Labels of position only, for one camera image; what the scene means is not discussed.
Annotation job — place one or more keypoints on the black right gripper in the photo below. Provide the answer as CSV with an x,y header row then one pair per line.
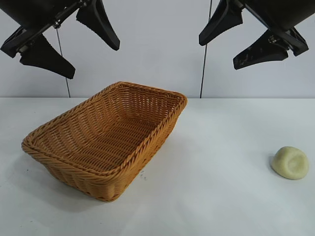
x,y
280,12

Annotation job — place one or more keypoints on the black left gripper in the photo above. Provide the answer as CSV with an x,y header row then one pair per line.
x,y
29,14

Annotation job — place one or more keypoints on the brown woven wicker basket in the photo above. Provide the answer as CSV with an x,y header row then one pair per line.
x,y
103,137

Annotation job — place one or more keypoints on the pale yellow egg yolk pastry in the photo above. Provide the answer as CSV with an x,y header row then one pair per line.
x,y
290,163

